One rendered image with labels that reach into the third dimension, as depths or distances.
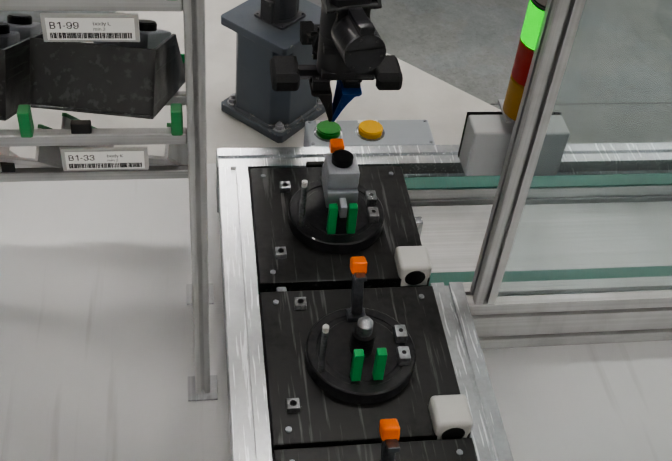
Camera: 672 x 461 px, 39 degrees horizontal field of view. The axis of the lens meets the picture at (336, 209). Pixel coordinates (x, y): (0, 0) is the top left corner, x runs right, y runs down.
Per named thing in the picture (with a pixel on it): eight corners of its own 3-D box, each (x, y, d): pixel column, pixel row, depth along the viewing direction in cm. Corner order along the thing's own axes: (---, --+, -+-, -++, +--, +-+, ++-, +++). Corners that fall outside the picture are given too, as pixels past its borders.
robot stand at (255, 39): (271, 76, 184) (275, -16, 170) (330, 108, 178) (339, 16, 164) (219, 109, 175) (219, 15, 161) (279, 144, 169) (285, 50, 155)
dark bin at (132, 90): (96, 63, 127) (97, 7, 125) (194, 72, 128) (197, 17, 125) (29, 107, 101) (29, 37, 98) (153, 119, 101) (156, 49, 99)
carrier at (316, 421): (259, 301, 130) (262, 237, 122) (430, 294, 134) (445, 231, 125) (272, 455, 113) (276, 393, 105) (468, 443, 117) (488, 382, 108)
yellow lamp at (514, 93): (498, 98, 116) (506, 65, 113) (537, 98, 117) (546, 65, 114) (508, 124, 113) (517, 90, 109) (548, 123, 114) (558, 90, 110)
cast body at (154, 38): (111, 74, 119) (112, 18, 117) (135, 71, 123) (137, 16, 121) (162, 87, 115) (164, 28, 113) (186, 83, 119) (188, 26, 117)
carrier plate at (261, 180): (249, 177, 149) (249, 167, 147) (399, 174, 152) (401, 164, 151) (258, 293, 132) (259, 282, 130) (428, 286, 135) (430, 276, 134)
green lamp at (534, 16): (515, 28, 110) (524, -9, 106) (557, 28, 110) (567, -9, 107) (526, 53, 106) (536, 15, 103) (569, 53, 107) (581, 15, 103)
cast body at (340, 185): (320, 178, 139) (324, 141, 134) (350, 177, 139) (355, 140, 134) (327, 218, 133) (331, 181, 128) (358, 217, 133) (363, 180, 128)
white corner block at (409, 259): (391, 264, 138) (395, 245, 135) (422, 263, 138) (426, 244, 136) (397, 288, 134) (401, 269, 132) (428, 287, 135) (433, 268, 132)
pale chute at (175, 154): (108, 166, 142) (111, 136, 142) (196, 175, 143) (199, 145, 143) (58, 149, 114) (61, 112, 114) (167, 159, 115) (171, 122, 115)
